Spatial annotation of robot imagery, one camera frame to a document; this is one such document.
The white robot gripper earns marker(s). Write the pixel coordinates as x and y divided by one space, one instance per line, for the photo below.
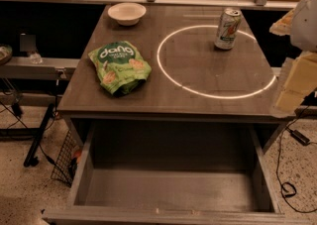
305 21

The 7up soda can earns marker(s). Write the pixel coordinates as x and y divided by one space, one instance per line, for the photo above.
228 27

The grey open top drawer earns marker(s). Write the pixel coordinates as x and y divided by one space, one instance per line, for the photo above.
170 173

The grey cabinet counter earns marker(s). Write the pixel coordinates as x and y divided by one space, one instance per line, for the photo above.
197 99

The white ceramic bowl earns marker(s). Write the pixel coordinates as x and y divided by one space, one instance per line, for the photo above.
127 14

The green dang chips bag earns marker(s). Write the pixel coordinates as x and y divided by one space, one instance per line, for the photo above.
120 67

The clear plastic water bottle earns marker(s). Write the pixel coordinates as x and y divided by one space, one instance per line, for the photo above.
35 57

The grey side bench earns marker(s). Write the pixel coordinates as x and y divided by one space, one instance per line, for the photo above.
50 69

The black metal stand leg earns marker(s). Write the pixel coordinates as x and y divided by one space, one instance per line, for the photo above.
30 157

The dish on left bench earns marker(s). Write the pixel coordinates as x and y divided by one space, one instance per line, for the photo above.
5 54

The black wire basket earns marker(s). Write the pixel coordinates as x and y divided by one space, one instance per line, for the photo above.
67 161

